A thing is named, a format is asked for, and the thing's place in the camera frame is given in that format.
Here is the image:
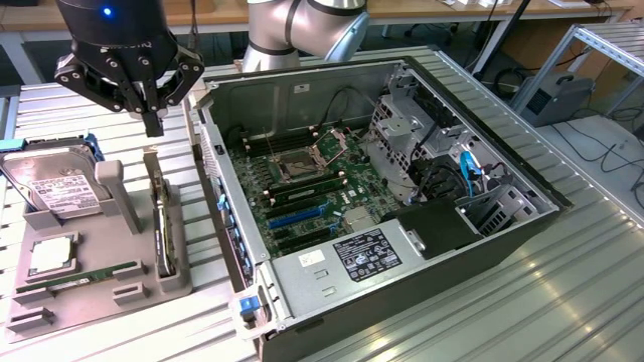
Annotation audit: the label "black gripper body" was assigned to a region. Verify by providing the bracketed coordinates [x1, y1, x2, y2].
[56, 0, 180, 82]

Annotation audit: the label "graphics card with black fan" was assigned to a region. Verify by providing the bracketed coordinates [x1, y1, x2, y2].
[141, 146, 178, 279]

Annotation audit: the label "blue disk caddy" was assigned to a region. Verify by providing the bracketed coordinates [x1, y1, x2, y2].
[0, 130, 105, 164]

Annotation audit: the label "thin metal locking lever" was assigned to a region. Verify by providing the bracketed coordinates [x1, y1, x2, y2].
[260, 125, 277, 164]

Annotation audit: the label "silver hard disk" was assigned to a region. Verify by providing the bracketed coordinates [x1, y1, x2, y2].
[0, 144, 114, 222]

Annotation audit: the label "CPU socket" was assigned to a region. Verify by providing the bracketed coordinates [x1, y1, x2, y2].
[273, 149, 329, 183]

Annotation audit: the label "metal socket cover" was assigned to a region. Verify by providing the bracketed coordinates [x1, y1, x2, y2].
[309, 127, 349, 167]

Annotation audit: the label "installed RAM stick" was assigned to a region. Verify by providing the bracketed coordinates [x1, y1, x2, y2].
[269, 179, 345, 205]

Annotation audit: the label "black expansion slot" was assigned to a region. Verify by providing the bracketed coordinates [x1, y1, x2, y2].
[273, 225, 333, 244]
[264, 201, 324, 220]
[276, 232, 338, 253]

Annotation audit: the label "green motherboard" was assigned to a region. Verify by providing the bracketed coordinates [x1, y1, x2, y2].
[228, 126, 404, 261]

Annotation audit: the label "blue expansion slot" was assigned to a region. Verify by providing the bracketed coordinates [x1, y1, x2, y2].
[268, 208, 329, 230]

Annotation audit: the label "silver CPU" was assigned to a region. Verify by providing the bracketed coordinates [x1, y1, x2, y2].
[26, 236, 76, 275]

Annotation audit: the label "grey parts rack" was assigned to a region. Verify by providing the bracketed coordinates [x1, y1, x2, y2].
[2, 160, 194, 344]

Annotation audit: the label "silver metal disk bay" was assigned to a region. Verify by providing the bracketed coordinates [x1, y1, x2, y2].
[362, 92, 457, 207]

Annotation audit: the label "black office chair base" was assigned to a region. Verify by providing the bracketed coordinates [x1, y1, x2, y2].
[401, 21, 460, 39]

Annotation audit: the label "silver chipset heatsink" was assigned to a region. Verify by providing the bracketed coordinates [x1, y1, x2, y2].
[342, 208, 377, 232]

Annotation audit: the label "green RAM stick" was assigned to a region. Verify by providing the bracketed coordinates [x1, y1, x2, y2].
[13, 261, 141, 296]

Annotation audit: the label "silver power supply unit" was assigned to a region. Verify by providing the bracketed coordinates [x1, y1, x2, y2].
[260, 219, 428, 321]

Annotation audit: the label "white boxes on desk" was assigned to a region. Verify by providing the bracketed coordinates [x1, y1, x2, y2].
[441, 0, 506, 8]

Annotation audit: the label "black plastic shroud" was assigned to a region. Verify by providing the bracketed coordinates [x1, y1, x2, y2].
[380, 198, 486, 261]

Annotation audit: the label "black slanted pole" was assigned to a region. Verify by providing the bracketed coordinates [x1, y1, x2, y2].
[470, 0, 533, 76]

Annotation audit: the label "open black PC case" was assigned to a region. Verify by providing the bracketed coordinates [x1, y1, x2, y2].
[178, 55, 574, 362]

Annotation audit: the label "wooden desk white frame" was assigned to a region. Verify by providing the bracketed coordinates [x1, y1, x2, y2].
[369, 0, 633, 75]
[0, 0, 252, 86]

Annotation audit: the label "black wire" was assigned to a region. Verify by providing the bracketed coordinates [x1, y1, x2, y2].
[321, 85, 377, 127]

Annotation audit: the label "blue wire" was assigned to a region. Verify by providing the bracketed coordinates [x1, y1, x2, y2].
[457, 149, 485, 200]

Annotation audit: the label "grey box with handle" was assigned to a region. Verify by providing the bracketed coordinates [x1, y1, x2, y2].
[510, 72, 598, 128]

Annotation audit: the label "aluminium profile frame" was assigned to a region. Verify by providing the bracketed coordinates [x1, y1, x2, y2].
[510, 20, 644, 116]

